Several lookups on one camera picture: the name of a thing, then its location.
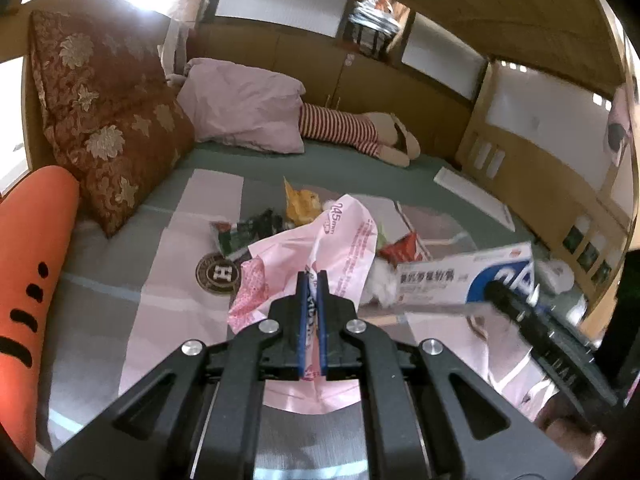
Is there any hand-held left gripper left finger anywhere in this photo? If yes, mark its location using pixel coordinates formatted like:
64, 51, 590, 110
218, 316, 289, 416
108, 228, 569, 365
45, 270, 311, 480

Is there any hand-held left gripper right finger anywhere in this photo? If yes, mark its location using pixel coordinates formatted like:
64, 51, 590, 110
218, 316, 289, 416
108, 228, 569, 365
317, 270, 577, 480

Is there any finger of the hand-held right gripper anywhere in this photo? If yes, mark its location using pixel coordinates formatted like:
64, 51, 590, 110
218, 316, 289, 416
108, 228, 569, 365
486, 279, 542, 332

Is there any white blue medicine box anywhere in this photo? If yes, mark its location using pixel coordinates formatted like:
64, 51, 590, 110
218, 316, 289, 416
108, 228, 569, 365
360, 241, 538, 318

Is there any pink printed plastic bag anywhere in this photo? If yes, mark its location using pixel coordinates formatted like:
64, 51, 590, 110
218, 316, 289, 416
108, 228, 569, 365
227, 194, 401, 381

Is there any person's right hand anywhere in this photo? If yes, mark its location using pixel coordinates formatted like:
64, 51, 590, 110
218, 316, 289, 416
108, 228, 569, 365
537, 402, 608, 468

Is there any white crumpled tissue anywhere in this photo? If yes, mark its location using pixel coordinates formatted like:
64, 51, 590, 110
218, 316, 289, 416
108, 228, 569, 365
362, 257, 401, 306

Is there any round brown badge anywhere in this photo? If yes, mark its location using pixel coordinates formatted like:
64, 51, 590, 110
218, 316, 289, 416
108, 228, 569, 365
195, 253, 242, 295

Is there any red snack wrapper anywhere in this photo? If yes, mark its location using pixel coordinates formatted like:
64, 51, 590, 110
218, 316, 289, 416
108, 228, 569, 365
377, 232, 418, 265

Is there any green snack wrapper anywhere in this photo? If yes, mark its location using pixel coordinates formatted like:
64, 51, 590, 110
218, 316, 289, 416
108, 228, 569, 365
209, 210, 286, 261

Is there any yellow snack wrapper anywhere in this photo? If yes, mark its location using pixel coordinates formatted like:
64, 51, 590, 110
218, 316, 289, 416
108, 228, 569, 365
282, 176, 323, 227

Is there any pink grey printed blanket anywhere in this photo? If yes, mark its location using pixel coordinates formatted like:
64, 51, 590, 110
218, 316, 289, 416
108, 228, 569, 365
40, 167, 591, 461

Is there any green bed sheet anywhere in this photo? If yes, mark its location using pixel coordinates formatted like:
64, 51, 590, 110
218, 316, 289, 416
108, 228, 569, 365
35, 137, 551, 461

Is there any striped plush doll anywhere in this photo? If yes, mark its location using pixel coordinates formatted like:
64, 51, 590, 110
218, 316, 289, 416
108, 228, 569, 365
299, 102, 422, 167

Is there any pink pillow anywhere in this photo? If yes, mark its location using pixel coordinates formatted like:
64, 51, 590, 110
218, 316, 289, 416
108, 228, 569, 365
176, 57, 307, 155

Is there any orange carrot plush pillow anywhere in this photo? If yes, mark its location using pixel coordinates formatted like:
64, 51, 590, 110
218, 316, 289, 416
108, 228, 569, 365
0, 165, 81, 466

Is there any brown floral pillow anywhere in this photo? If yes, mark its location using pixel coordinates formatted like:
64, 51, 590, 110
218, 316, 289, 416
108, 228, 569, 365
29, 9, 197, 239

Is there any stack of books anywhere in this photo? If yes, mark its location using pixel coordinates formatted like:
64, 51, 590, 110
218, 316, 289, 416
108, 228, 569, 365
345, 0, 406, 58

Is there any wooden bed side frame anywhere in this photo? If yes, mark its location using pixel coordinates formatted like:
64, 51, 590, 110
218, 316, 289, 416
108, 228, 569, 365
457, 55, 631, 306

